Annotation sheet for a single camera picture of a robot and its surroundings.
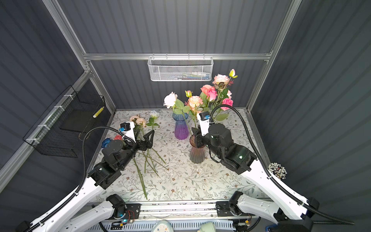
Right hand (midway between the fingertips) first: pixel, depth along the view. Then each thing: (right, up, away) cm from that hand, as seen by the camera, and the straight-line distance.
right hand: (196, 128), depth 64 cm
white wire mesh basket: (-11, +50, +60) cm, 79 cm away
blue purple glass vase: (-8, -2, +29) cm, 30 cm away
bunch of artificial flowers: (-28, -20, +29) cm, 45 cm away
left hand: (-24, -1, +4) cm, 24 cm away
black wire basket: (-69, +1, +10) cm, 69 cm away
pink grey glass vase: (+2, -17, +21) cm, 27 cm away
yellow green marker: (-55, +8, +16) cm, 58 cm away
